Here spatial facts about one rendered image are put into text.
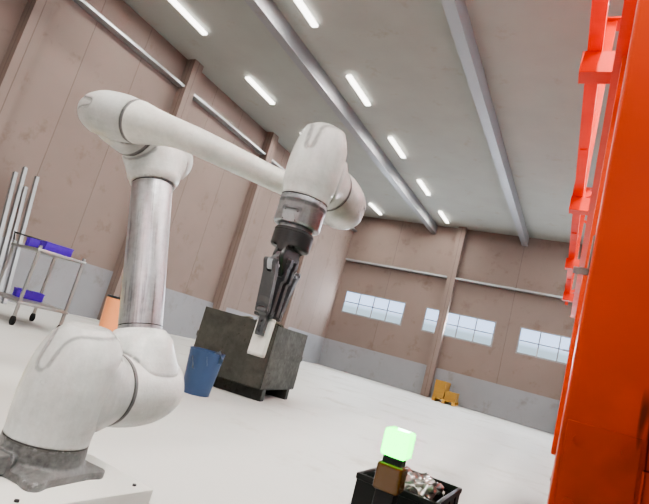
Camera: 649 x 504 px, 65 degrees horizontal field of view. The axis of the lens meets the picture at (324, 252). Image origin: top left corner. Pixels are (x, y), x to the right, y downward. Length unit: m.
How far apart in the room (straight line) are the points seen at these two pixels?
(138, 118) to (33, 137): 9.91
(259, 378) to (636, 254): 4.73
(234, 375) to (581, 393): 4.80
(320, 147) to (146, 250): 0.54
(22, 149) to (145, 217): 9.72
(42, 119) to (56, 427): 10.29
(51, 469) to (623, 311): 1.19
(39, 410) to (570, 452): 1.05
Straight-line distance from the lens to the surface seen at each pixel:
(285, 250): 0.90
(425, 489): 0.95
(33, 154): 11.10
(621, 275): 1.32
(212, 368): 5.04
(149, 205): 1.32
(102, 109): 1.28
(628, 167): 1.41
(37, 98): 11.17
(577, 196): 7.28
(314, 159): 0.93
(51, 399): 1.06
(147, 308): 1.25
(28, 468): 1.08
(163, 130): 1.17
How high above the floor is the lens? 0.75
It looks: 10 degrees up
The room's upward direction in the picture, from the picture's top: 16 degrees clockwise
